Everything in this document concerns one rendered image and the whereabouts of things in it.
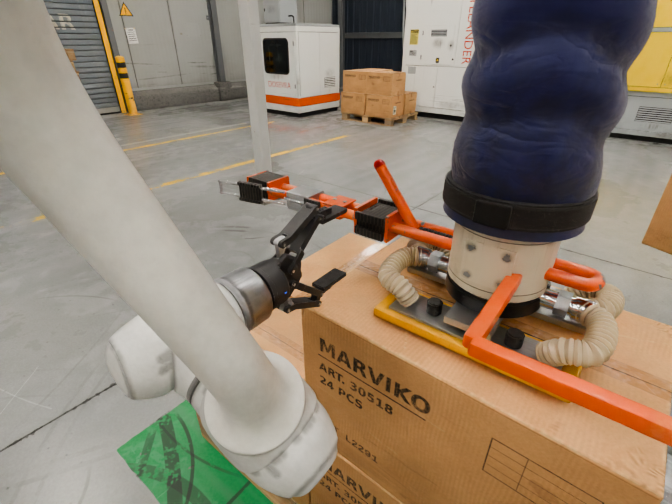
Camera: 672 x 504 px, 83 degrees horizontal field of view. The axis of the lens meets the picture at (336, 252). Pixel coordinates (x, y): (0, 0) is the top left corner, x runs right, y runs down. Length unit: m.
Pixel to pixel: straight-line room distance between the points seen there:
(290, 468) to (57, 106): 0.35
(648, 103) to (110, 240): 7.89
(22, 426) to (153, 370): 1.73
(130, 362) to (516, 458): 0.55
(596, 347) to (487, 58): 0.43
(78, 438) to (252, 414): 1.68
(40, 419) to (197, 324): 1.91
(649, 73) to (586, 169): 7.30
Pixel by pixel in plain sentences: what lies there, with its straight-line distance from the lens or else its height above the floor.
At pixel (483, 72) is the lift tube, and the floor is 1.38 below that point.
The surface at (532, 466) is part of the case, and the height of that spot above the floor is 0.87.
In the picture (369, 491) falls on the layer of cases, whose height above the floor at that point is 0.50.
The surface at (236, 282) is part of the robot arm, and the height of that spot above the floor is 1.12.
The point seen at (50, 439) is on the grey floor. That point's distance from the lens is 2.08.
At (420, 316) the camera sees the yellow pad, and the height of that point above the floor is 0.98.
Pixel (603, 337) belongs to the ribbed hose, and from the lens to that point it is 0.69.
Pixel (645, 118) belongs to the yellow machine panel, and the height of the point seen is 0.34.
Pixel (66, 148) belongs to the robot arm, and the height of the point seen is 1.36.
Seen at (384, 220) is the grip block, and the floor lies 1.10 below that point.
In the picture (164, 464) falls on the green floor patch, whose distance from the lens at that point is 1.79.
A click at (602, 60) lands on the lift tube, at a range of 0.58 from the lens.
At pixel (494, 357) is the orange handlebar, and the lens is 0.50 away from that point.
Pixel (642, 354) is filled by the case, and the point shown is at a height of 0.94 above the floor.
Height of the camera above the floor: 1.42
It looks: 29 degrees down
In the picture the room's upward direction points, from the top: straight up
